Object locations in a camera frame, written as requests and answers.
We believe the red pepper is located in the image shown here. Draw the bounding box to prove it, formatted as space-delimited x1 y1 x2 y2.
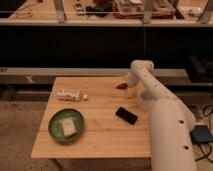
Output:
116 83 128 89

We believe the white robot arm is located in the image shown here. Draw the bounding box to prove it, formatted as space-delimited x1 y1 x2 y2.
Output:
127 60 197 171

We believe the black smartphone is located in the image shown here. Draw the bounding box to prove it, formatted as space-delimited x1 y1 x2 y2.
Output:
116 107 138 125

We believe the wooden folding table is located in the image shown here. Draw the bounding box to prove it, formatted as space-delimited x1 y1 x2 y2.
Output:
31 77 151 161

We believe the red basket on shelf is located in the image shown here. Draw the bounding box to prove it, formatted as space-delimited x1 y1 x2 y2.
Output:
113 0 175 19

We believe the white sponge block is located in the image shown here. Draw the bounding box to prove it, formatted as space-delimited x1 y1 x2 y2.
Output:
60 117 77 137

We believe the green plate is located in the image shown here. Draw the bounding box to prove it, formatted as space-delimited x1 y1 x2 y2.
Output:
48 109 84 143

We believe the blue box on floor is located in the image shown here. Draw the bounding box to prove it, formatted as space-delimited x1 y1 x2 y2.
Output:
190 125 213 144

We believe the metal shelf rack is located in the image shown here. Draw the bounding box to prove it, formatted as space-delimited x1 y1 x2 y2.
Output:
0 0 213 27

